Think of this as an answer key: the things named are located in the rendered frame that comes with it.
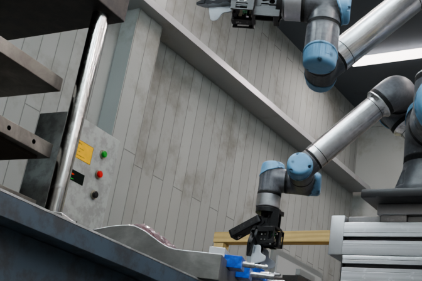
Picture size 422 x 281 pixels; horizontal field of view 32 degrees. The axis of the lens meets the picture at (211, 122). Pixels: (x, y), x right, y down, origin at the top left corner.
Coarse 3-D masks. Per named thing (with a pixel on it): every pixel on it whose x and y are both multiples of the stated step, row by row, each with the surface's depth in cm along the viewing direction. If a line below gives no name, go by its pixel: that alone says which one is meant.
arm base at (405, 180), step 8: (408, 160) 162; (416, 160) 160; (408, 168) 160; (416, 168) 159; (400, 176) 163; (408, 176) 159; (416, 176) 157; (400, 184) 159; (408, 184) 157; (416, 184) 156
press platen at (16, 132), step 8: (0, 120) 226; (8, 120) 229; (0, 128) 226; (8, 128) 230; (16, 128) 232; (8, 136) 229; (16, 136) 231; (24, 136) 235; (32, 136) 237; (16, 144) 235; (24, 144) 234; (32, 144) 237; (40, 144) 240; (48, 144) 244; (32, 152) 241; (40, 152) 240; (48, 152) 244; (0, 160) 255
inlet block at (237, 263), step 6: (210, 252) 162; (216, 252) 161; (222, 252) 161; (228, 252) 164; (228, 258) 161; (234, 258) 160; (240, 258) 160; (228, 264) 160; (234, 264) 160; (240, 264) 160; (246, 264) 161; (252, 264) 161; (258, 264) 161; (234, 270) 162; (240, 270) 161
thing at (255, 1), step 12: (240, 0) 168; (252, 0) 166; (264, 0) 169; (276, 0) 166; (240, 12) 168; (252, 12) 166; (264, 12) 166; (276, 12) 166; (252, 24) 169; (276, 24) 168
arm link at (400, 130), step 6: (396, 114) 226; (402, 114) 226; (384, 120) 233; (390, 120) 229; (396, 120) 228; (402, 120) 226; (384, 126) 238; (390, 126) 230; (396, 126) 228; (402, 126) 227; (396, 132) 229; (402, 132) 228
